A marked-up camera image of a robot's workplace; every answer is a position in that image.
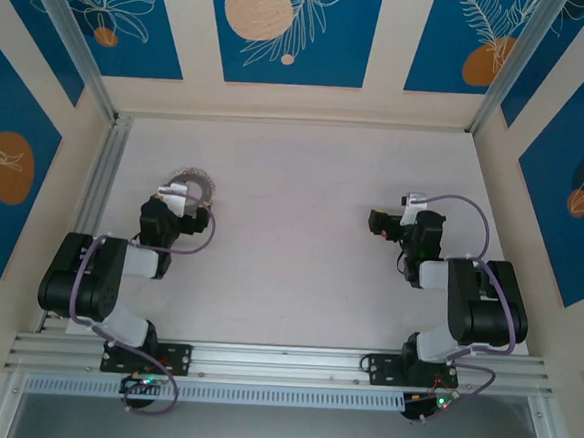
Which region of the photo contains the grey slotted cable duct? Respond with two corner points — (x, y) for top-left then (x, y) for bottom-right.
(22, 366), (407, 418)

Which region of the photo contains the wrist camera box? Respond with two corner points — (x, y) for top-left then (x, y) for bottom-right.
(155, 182), (203, 219)
(400, 190), (429, 228)

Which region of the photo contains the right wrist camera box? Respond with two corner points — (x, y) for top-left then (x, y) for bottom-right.
(400, 190), (429, 228)

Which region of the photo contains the blue floral wall panel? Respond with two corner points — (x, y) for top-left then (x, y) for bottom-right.
(31, 0), (190, 83)
(0, 0), (92, 109)
(202, 0), (386, 93)
(509, 38), (584, 310)
(498, 0), (584, 133)
(0, 27), (71, 284)
(403, 0), (545, 102)

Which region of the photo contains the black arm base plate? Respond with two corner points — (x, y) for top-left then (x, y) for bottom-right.
(99, 336), (194, 378)
(360, 351), (462, 392)

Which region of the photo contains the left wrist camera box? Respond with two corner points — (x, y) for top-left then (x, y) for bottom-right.
(155, 182), (203, 219)

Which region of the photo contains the aluminium frame post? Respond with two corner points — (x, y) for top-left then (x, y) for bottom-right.
(465, 0), (559, 142)
(16, 0), (127, 124)

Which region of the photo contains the aluminium side rail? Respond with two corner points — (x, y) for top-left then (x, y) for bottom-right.
(38, 109), (135, 338)

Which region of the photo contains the chain of metal keyrings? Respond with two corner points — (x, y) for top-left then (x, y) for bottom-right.
(164, 165), (220, 221)

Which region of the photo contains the aluminium frame bar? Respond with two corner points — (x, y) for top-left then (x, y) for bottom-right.
(524, 395), (569, 438)
(0, 371), (30, 438)

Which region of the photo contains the small circuit board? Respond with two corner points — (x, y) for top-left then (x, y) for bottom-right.
(401, 389), (459, 426)
(118, 371), (170, 400)

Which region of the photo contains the long aluminium mounting rail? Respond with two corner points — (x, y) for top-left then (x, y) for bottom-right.
(3, 321), (557, 410)

